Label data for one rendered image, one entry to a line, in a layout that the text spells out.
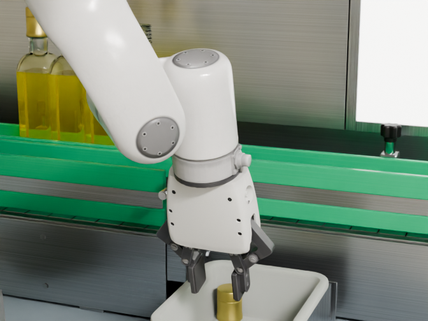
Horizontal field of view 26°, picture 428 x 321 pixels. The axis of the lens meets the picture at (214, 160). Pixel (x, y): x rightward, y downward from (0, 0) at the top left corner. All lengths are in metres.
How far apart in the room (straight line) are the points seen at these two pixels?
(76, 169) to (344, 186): 0.37
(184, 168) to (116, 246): 0.32
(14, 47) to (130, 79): 0.81
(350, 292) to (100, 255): 0.35
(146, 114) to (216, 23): 0.59
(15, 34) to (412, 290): 0.81
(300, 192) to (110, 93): 0.50
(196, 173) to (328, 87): 0.47
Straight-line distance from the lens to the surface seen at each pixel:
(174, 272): 1.27
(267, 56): 1.44
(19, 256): 1.38
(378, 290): 1.29
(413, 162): 1.33
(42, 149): 1.42
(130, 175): 1.27
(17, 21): 1.65
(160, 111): 0.88
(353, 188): 1.27
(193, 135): 0.97
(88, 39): 0.86
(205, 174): 1.00
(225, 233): 1.04
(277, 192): 1.31
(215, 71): 0.95
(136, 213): 1.28
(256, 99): 1.45
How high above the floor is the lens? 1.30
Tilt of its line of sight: 15 degrees down
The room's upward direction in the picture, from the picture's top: straight up
